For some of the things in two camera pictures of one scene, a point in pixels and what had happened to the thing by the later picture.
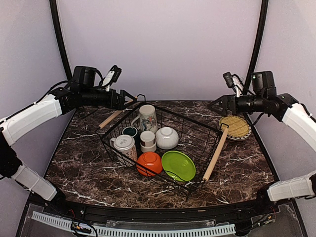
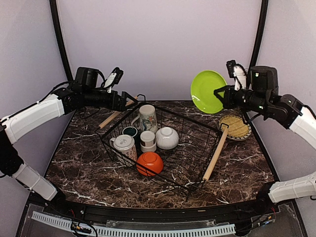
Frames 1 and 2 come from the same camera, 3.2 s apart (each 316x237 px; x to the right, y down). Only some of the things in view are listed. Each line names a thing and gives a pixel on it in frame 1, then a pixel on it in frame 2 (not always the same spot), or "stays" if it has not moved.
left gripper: x=112 y=104 stays
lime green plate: x=178 y=165 → x=203 y=84
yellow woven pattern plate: x=238 y=127 stays
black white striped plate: x=242 y=138 stays
